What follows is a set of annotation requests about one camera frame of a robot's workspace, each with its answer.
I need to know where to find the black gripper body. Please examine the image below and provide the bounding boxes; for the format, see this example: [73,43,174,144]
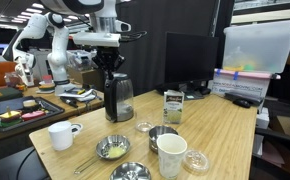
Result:
[92,46,126,66]

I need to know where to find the white idle gripper body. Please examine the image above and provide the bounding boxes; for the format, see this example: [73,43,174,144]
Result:
[15,61,35,88]

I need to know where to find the glass electric kettle black handle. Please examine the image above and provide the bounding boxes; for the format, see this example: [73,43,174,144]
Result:
[103,73,135,123]

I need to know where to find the clear plastic cup lid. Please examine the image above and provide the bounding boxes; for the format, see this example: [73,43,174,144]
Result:
[182,149,210,174]

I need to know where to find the pink flat lid blue tape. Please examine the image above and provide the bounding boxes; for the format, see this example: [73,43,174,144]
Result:
[214,68,282,80]

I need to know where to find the brown cardboard box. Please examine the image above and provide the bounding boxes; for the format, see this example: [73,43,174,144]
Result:
[68,68,105,89]

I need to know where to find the stacked toy plates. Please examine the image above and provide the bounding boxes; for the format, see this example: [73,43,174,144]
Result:
[38,79,56,94]

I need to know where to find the dark green case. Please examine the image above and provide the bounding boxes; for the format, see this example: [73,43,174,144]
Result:
[0,86,24,103]

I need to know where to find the clear plastic container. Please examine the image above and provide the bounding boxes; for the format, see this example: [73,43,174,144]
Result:
[66,49,94,72]

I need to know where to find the round dark toy cake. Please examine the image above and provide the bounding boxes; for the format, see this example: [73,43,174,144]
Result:
[22,99,41,113]

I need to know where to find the dark blue board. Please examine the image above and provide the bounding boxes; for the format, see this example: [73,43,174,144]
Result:
[0,96,35,115]

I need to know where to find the pile of papers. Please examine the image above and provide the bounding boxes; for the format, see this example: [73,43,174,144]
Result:
[58,87,98,103]

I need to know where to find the red toy food piece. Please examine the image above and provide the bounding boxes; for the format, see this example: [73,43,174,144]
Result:
[20,110,47,122]

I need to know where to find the black plastic tray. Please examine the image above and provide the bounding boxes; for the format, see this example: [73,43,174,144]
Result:
[0,96,65,133]

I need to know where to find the toy sandwich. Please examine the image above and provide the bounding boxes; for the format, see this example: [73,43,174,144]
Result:
[0,109,23,128]

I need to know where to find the white desk grommet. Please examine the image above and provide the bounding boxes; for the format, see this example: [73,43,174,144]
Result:
[70,122,84,133]

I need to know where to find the small glass dish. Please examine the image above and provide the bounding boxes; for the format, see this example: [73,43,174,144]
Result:
[135,120,154,133]

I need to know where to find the green soup carton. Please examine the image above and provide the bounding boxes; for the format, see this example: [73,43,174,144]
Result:
[162,89,185,125]

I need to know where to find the white ceramic mug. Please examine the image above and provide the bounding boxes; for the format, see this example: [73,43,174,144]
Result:
[47,120,82,152]

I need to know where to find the small steel pot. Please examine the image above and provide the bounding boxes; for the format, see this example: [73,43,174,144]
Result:
[148,125,179,154]

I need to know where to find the black computer monitor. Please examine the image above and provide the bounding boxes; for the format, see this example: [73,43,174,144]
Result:
[156,31,220,100]

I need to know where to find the empty steel bowl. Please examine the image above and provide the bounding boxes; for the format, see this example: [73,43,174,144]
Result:
[109,161,152,180]

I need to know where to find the white paper cup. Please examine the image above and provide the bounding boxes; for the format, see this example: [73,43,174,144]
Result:
[156,133,188,180]

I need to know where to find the white printed cardboard box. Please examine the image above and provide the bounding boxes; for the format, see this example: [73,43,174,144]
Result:
[207,75,272,101]

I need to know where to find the black computer mouse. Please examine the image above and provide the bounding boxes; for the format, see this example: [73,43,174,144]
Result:
[232,98,252,109]

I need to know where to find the clear plastic storage bin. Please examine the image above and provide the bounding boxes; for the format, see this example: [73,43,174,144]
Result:
[222,18,290,74]

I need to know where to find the small white box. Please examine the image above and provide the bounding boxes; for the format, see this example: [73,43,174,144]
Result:
[255,106,270,130]

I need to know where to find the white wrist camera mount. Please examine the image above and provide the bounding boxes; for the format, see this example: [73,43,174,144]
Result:
[72,31,122,48]

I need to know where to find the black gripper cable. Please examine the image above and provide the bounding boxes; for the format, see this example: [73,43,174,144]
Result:
[118,30,148,43]

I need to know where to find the steel strainer bowl with handle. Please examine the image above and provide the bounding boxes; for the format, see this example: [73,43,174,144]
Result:
[73,134,132,175]

